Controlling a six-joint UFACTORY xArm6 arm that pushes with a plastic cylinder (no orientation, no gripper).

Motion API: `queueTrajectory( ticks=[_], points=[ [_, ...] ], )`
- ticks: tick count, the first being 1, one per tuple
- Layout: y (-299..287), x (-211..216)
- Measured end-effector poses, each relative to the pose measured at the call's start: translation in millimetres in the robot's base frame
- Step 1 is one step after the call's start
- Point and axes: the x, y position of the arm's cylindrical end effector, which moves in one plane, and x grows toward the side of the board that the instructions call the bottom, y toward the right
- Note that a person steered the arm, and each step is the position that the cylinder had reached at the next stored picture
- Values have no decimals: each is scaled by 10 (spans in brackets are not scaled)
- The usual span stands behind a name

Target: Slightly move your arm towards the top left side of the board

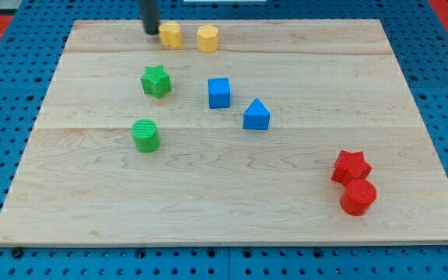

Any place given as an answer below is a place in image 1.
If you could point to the wooden board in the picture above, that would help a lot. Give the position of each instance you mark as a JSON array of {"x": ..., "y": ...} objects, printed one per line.
[{"x": 329, "y": 85}]

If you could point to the blue triangle block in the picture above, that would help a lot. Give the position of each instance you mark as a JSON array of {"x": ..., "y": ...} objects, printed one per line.
[{"x": 256, "y": 116}]

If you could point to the blue cube block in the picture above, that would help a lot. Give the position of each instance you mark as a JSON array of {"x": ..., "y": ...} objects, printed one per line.
[{"x": 219, "y": 93}]

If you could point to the green cylinder block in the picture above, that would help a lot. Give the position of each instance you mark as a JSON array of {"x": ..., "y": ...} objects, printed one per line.
[{"x": 145, "y": 135}]

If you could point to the green star block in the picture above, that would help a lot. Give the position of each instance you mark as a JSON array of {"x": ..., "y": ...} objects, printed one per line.
[{"x": 156, "y": 81}]

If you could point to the yellow hexagon block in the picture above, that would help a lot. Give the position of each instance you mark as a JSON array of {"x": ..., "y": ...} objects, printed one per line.
[{"x": 208, "y": 38}]

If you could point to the yellow pentagon block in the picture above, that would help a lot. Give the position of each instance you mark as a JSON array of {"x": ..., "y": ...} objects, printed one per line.
[{"x": 170, "y": 34}]

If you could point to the red star block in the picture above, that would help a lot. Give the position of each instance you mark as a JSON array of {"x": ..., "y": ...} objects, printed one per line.
[{"x": 350, "y": 166}]

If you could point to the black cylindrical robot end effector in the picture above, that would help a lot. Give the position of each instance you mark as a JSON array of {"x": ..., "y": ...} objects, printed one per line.
[{"x": 150, "y": 16}]

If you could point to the red cylinder block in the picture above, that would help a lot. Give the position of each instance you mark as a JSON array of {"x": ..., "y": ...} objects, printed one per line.
[{"x": 357, "y": 197}]

